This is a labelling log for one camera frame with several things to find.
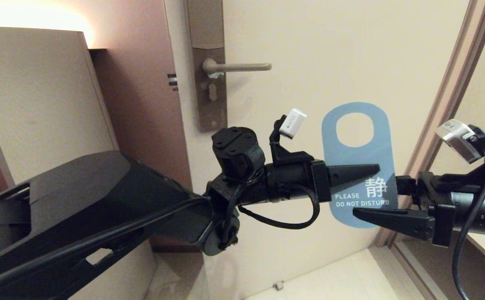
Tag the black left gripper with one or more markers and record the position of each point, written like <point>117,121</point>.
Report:
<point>296,179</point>

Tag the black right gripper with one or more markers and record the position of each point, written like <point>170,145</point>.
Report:
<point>483,212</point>

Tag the blue do-not-disturb door hanger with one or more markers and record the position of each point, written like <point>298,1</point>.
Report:
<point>359,158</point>

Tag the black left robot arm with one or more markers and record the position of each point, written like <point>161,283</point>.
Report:
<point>100,208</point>

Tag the small metal door stop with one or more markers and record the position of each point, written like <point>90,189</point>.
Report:
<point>279,286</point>

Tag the white door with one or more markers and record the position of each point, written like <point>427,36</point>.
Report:
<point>309,41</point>

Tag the brown door lock plate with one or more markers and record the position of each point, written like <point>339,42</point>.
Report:
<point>205,29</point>

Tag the beige cabinet panel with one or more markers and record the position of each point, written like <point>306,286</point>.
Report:
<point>38,104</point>

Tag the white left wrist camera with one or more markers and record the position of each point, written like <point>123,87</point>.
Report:
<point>293,123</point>

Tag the brown door frame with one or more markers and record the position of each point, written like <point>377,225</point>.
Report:
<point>442,83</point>

